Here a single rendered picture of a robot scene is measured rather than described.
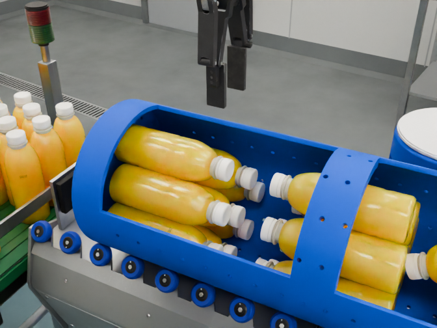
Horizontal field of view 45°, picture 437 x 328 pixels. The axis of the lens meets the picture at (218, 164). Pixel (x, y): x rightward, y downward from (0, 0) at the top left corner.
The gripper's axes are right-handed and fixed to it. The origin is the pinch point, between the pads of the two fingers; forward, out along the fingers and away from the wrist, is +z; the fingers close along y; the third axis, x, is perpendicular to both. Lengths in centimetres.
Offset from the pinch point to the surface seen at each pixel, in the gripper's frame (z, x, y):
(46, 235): 36, 35, -11
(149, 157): 15.5, 12.8, -4.1
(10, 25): 137, 393, 301
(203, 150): 13.3, 3.8, -1.0
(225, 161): 14.4, -0.3, -0.9
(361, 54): 124, 50, 343
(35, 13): 9, 73, 34
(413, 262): 22.4, -32.3, -2.1
